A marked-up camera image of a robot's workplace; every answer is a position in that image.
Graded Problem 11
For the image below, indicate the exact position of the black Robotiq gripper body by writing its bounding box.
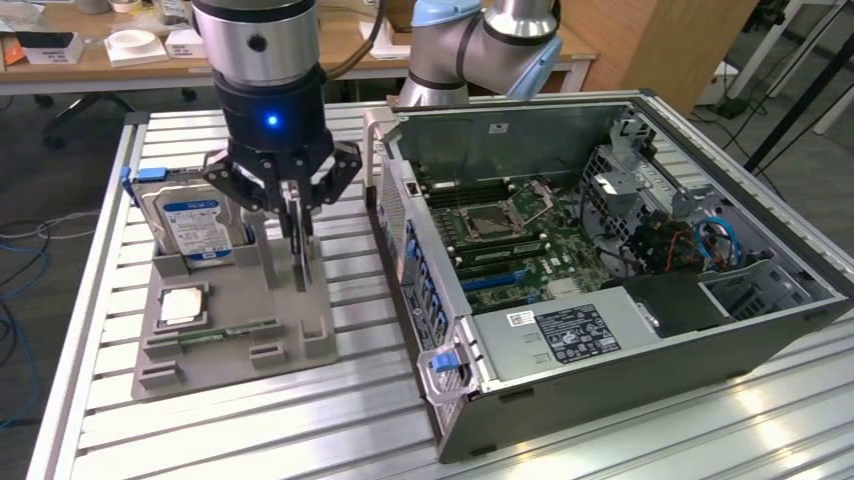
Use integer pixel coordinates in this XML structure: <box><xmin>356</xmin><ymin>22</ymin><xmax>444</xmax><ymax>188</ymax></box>
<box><xmin>212</xmin><ymin>72</ymin><xmax>336</xmax><ymax>162</ymax></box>

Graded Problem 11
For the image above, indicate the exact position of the graphics card with metal bracket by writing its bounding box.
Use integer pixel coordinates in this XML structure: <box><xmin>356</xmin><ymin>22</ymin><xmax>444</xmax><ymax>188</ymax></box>
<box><xmin>279</xmin><ymin>182</ymin><xmax>316</xmax><ymax>295</ymax></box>

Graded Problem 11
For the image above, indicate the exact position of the hard disk in blue caddy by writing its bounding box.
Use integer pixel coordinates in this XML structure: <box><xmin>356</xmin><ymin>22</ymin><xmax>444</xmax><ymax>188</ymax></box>
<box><xmin>119</xmin><ymin>159</ymin><xmax>243</xmax><ymax>264</ymax></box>

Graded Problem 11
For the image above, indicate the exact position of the small white cardboard box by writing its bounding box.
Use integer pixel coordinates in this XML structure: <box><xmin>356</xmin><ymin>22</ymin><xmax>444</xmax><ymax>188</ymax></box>
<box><xmin>164</xmin><ymin>27</ymin><xmax>212</xmax><ymax>59</ymax></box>

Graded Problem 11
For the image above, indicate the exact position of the stack of white papers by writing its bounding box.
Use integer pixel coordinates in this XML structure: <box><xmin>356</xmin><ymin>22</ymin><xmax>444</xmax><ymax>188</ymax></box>
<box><xmin>358</xmin><ymin>19</ymin><xmax>412</xmax><ymax>61</ymax></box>

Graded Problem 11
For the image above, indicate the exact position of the CPU socket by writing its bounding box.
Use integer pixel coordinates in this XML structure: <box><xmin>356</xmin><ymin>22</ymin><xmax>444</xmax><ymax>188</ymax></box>
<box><xmin>463</xmin><ymin>202</ymin><xmax>519</xmax><ymax>241</ymax></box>

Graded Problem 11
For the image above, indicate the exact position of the white box with round hole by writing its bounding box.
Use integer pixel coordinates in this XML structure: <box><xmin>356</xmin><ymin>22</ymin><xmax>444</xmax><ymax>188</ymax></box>
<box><xmin>103</xmin><ymin>28</ymin><xmax>171</xmax><ymax>68</ymax></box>

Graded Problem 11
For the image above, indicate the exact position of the grey parts rack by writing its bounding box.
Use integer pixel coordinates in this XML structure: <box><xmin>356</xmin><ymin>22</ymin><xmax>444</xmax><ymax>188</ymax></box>
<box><xmin>131</xmin><ymin>207</ymin><xmax>340</xmax><ymax>404</ymax></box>

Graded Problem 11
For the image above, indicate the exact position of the silver CPU chip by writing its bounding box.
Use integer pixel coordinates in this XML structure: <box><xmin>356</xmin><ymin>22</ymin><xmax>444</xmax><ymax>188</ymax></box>
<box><xmin>157</xmin><ymin>288</ymin><xmax>205</xmax><ymax>324</ymax></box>

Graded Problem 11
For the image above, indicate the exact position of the wooden desk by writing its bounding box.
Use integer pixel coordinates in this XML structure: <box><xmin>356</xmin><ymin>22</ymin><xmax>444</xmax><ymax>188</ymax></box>
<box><xmin>0</xmin><ymin>0</ymin><xmax>599</xmax><ymax>109</ymax></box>

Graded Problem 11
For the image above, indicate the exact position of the black chair base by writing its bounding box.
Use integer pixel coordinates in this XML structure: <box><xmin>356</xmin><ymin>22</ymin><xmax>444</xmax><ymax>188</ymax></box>
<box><xmin>32</xmin><ymin>87</ymin><xmax>199</xmax><ymax>149</ymax></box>

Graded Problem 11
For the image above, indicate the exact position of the installed black RAM stick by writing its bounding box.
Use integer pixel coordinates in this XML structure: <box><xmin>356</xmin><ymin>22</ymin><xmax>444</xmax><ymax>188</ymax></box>
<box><xmin>456</xmin><ymin>239</ymin><xmax>546</xmax><ymax>266</ymax></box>

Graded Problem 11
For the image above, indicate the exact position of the metal socket cover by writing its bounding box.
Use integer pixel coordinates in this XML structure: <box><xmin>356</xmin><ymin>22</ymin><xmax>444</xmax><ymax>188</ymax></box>
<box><xmin>506</xmin><ymin>180</ymin><xmax>555</xmax><ymax>221</ymax></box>

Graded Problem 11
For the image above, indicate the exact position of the green RAM stick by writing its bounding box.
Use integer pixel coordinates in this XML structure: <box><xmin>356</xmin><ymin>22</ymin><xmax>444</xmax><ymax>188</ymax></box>
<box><xmin>173</xmin><ymin>322</ymin><xmax>259</xmax><ymax>346</ymax></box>

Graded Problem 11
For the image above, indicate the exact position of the blue expansion slot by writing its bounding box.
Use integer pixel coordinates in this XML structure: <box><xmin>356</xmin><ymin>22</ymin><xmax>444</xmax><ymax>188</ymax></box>
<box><xmin>460</xmin><ymin>269</ymin><xmax>526</xmax><ymax>293</ymax></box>

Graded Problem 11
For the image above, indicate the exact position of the white box with black lid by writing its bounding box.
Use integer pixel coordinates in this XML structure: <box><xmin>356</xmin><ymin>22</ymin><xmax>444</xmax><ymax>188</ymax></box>
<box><xmin>13</xmin><ymin>30</ymin><xmax>87</xmax><ymax>65</ymax></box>

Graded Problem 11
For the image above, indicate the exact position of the green motherboard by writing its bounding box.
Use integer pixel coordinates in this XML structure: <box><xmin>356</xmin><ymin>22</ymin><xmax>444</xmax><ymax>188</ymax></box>
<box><xmin>423</xmin><ymin>172</ymin><xmax>619</xmax><ymax>314</ymax></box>

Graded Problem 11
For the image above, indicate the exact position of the metal disk bay cage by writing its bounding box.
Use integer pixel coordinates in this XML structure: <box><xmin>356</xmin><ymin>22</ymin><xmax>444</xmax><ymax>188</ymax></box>
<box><xmin>578</xmin><ymin>144</ymin><xmax>722</xmax><ymax>274</ymax></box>

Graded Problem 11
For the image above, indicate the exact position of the grey power supply unit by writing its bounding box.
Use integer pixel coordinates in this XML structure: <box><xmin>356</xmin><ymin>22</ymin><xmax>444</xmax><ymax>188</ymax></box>
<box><xmin>470</xmin><ymin>287</ymin><xmax>662</xmax><ymax>384</ymax></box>

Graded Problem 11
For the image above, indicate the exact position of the open black PC case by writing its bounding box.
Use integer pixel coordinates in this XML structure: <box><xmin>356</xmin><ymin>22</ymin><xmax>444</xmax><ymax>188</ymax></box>
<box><xmin>362</xmin><ymin>88</ymin><xmax>854</xmax><ymax>464</ymax></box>

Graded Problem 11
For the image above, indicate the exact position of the black floor power adapter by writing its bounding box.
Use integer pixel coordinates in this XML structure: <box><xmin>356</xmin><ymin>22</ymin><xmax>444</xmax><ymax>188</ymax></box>
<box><xmin>717</xmin><ymin>97</ymin><xmax>755</xmax><ymax>120</ymax></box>

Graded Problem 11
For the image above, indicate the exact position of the black slanted stand pole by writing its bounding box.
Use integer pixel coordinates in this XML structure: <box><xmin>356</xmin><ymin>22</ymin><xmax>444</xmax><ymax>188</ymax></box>
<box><xmin>743</xmin><ymin>0</ymin><xmax>854</xmax><ymax>174</ymax></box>

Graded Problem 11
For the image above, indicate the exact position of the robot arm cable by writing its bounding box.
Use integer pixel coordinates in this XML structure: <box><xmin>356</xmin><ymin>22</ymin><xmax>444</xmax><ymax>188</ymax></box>
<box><xmin>324</xmin><ymin>0</ymin><xmax>390</xmax><ymax>82</ymax></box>

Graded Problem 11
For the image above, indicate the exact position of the white floor cable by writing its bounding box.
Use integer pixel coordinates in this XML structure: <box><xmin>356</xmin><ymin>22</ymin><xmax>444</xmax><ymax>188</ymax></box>
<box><xmin>0</xmin><ymin>209</ymin><xmax>101</xmax><ymax>241</ymax></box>

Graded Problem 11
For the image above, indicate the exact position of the blue floor cable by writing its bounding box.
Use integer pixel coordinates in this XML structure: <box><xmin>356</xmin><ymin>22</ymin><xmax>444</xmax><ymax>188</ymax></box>
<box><xmin>0</xmin><ymin>239</ymin><xmax>52</xmax><ymax>431</ymax></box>

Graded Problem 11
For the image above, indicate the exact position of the black and red wire bundle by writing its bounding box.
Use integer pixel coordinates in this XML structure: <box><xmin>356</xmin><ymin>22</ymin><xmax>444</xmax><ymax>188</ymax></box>
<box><xmin>632</xmin><ymin>214</ymin><xmax>709</xmax><ymax>274</ymax></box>

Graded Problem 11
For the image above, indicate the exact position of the blue data wire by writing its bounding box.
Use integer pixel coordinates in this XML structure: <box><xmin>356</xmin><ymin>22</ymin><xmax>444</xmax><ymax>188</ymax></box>
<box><xmin>693</xmin><ymin>215</ymin><xmax>746</xmax><ymax>269</ymax></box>

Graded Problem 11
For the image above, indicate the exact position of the white desk frame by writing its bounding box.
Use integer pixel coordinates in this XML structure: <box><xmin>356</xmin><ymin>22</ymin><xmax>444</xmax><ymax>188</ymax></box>
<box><xmin>723</xmin><ymin>0</ymin><xmax>854</xmax><ymax>136</ymax></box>

